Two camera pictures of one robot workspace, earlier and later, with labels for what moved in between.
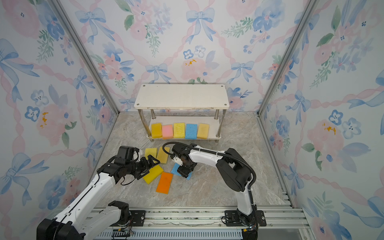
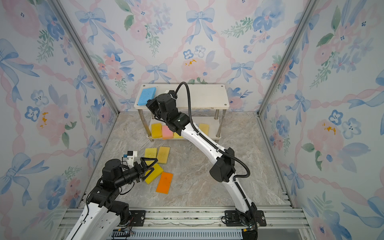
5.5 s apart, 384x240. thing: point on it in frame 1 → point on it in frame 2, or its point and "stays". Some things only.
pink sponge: [167, 132] stays
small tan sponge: [203, 130] stays
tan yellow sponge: [162, 156] stays
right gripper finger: [184, 170] → [152, 105]
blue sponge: [175, 171] → [146, 94]
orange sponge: [164, 182] stays
